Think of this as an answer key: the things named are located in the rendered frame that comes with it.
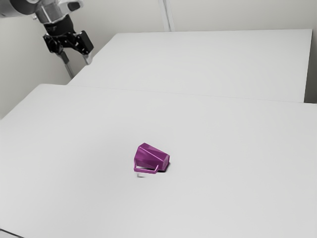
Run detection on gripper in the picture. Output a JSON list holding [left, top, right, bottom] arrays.
[[42, 15, 95, 65]]

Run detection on purple faceted mug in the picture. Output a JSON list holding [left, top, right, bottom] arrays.
[[133, 142, 171, 175]]

